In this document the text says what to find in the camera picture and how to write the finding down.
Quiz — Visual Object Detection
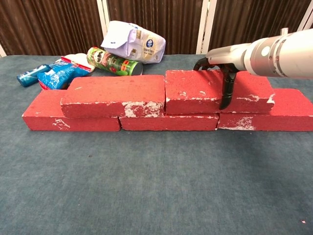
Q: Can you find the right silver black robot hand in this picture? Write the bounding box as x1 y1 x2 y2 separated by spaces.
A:
193 43 252 110

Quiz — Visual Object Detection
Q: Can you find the red brick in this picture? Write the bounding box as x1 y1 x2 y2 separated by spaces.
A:
119 113 220 132
22 89 122 132
165 69 276 116
216 88 313 132
60 75 166 118

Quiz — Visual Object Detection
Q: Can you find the brown ribbed partition panel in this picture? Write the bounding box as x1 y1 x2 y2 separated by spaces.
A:
107 0 205 55
0 0 103 56
209 0 313 53

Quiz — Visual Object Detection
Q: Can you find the white paper flour bag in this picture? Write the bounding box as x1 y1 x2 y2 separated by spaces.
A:
100 20 166 65

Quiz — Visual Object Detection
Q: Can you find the green chips can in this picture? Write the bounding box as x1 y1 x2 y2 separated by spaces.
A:
87 47 144 76

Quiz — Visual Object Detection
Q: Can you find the blue felt table cover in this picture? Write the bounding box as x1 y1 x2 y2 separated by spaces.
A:
0 54 313 235

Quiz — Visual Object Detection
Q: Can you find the red white snack packet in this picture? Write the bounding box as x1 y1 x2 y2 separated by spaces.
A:
60 55 95 72

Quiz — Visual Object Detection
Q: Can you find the blue snack bag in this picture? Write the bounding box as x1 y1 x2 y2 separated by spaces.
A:
37 62 91 91

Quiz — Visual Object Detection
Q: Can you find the blue plastic bottle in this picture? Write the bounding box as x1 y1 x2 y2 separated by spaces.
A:
16 64 51 88

